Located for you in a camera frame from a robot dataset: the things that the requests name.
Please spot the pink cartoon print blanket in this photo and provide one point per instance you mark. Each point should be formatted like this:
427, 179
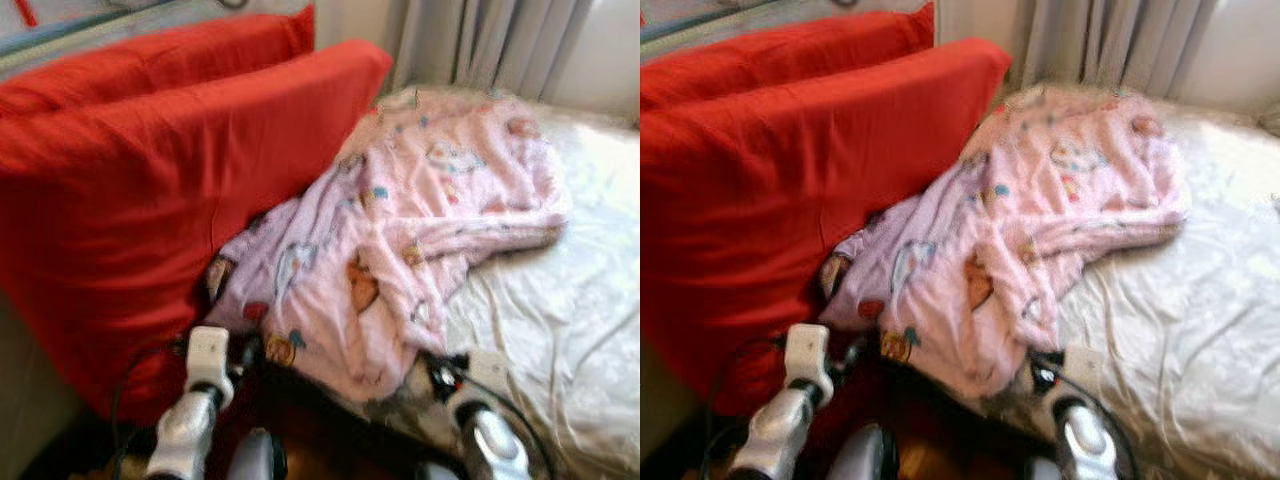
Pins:
1020, 220
400, 220

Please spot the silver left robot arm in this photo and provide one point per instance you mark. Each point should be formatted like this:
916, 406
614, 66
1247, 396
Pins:
775, 435
185, 435

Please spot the grey right robot leg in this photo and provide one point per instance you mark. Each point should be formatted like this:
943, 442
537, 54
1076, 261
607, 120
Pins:
1040, 470
438, 472

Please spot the grey robot leg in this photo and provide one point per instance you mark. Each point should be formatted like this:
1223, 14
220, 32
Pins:
258, 458
438, 472
862, 455
1040, 470

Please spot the grey left robot leg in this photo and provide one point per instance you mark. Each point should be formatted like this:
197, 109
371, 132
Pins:
862, 455
258, 458

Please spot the mattress with beige floral sheet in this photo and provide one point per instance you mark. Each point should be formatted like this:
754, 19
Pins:
560, 320
1180, 320

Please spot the large red cushion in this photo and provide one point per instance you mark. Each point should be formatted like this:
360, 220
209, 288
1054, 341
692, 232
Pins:
780, 220
150, 65
780, 62
150, 220

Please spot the grey pleated curtain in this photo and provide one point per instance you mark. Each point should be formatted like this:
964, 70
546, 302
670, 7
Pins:
1120, 45
500, 45

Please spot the bright white window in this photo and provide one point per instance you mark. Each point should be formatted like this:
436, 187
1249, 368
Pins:
1245, 50
615, 50

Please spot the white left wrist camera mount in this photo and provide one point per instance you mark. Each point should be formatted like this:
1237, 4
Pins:
808, 350
208, 352

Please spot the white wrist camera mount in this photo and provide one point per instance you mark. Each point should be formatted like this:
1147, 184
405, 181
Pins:
208, 352
808, 350
1085, 368
490, 370

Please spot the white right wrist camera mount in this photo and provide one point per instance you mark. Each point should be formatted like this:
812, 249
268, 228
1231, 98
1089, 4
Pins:
490, 370
1085, 368

